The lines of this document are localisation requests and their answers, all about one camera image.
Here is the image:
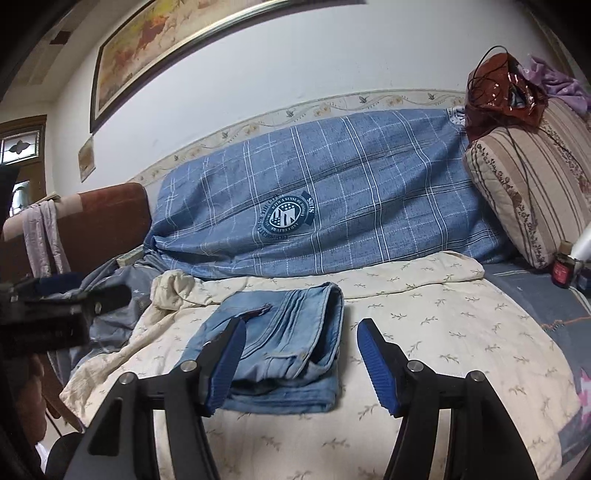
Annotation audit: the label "small wall picture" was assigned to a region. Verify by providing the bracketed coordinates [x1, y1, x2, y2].
[78, 136, 96, 183]

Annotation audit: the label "purple cloth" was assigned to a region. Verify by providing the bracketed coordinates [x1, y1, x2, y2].
[522, 56, 590, 117]

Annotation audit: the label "grey star-print cloth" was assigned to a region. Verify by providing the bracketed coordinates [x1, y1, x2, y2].
[48, 254, 165, 384]

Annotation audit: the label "blue plaid quilt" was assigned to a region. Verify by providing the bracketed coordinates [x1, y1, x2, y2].
[144, 108, 513, 279]

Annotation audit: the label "brown wooden headboard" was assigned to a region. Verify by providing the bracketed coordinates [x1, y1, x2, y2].
[0, 181, 153, 282]

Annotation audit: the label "black cable on pillow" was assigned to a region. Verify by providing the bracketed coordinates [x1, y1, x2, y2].
[466, 44, 588, 259]

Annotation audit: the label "wooden glass-pane door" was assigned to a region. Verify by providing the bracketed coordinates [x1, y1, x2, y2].
[1, 115, 47, 216]

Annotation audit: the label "dark red plastic bag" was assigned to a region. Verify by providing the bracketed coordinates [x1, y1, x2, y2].
[465, 51, 548, 142]

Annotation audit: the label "striped floral beige pillow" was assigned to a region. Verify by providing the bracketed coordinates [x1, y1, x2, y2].
[464, 98, 590, 269]

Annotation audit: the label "grey patterned bedsheet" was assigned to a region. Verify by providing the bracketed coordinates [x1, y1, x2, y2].
[485, 263, 591, 462]

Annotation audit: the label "cream leaf-print blanket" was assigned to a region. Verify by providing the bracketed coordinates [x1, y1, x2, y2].
[61, 252, 580, 479]

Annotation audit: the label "lilac cloth on headboard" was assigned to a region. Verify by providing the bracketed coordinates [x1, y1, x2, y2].
[22, 199, 71, 278]

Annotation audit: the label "framed painting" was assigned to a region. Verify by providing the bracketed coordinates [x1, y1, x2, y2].
[89, 0, 342, 134]

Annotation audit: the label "red label small bottle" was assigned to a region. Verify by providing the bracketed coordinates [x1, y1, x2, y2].
[551, 240, 576, 289]

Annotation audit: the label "light blue denim jeans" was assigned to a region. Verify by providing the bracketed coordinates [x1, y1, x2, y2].
[180, 282, 345, 415]

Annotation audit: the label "blue label small bottle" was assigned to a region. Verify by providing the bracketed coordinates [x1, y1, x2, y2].
[576, 266, 591, 294]

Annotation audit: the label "person left hand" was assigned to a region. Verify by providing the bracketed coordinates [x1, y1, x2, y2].
[3, 354, 47, 447]

